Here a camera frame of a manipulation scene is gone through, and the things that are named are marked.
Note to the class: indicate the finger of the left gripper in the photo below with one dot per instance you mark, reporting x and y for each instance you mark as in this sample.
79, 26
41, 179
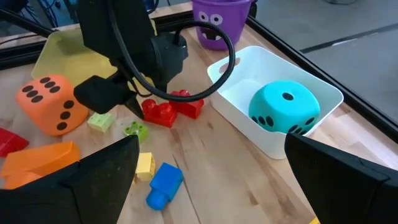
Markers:
99, 93

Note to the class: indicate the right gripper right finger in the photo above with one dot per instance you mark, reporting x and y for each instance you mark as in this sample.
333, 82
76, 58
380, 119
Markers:
348, 193

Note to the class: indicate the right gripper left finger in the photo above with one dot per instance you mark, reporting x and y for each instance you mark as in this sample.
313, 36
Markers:
77, 199

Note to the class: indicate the yellow-green translucent tray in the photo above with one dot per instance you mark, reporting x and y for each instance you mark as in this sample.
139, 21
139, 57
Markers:
62, 53

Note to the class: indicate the orange foam die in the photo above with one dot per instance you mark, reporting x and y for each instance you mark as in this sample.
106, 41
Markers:
46, 109

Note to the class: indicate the red two-stud block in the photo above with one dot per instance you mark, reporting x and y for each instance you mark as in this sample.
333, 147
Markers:
158, 113
189, 107

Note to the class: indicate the blue toy block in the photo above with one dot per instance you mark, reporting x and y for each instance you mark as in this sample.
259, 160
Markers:
164, 183

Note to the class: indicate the teal foam die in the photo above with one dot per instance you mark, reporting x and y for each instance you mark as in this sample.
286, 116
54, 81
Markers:
283, 112

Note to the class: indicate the pale green duplo brick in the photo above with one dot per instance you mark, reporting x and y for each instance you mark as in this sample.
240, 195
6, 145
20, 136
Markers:
101, 122

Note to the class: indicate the yellow plastic basket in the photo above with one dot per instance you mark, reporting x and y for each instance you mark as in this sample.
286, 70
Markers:
315, 221

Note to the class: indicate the lime green duplo brick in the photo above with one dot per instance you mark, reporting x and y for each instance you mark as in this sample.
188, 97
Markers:
136, 132

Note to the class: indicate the orange block with stud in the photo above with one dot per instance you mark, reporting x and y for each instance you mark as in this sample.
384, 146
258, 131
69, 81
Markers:
40, 155

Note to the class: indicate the orange tall block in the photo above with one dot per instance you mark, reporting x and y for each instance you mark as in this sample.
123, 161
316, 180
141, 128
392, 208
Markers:
21, 181

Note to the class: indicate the pale yellow duplo brick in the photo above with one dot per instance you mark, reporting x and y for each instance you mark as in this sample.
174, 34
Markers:
145, 166

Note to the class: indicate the red stepped block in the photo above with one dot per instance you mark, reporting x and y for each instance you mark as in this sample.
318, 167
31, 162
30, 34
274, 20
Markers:
11, 143

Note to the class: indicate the purple monster face bucket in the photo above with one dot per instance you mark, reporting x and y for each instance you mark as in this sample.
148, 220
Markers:
239, 18

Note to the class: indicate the white plastic bin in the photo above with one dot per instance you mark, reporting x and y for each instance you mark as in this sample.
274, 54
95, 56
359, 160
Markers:
311, 77

